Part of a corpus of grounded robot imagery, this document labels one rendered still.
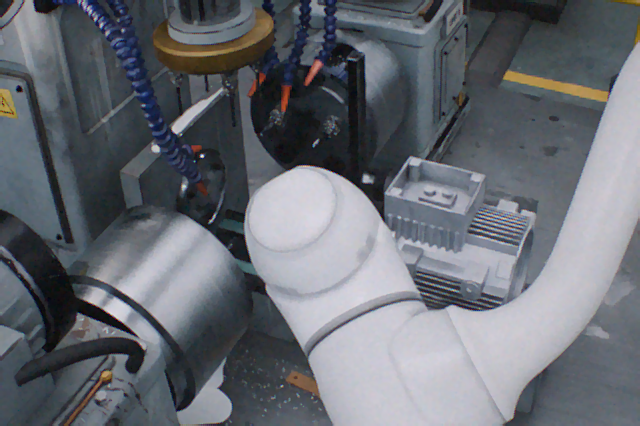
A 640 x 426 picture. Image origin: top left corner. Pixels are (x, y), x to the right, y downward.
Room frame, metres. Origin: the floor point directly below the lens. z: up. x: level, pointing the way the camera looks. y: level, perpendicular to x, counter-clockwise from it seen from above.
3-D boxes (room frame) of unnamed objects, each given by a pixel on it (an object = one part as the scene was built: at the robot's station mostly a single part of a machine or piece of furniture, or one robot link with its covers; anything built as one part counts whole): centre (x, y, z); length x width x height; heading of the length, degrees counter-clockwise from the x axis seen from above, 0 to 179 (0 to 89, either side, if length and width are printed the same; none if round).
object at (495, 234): (0.95, -0.20, 1.02); 0.20 x 0.19 x 0.19; 62
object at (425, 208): (0.97, -0.16, 1.11); 0.12 x 0.11 x 0.07; 62
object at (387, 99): (1.40, -0.04, 1.04); 0.41 x 0.25 x 0.25; 153
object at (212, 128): (1.18, 0.25, 0.97); 0.30 x 0.11 x 0.34; 153
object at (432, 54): (1.64, -0.16, 0.99); 0.35 x 0.31 x 0.37; 153
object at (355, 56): (1.17, -0.07, 1.12); 0.04 x 0.03 x 0.26; 63
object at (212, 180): (1.15, 0.19, 1.02); 0.15 x 0.02 x 0.15; 153
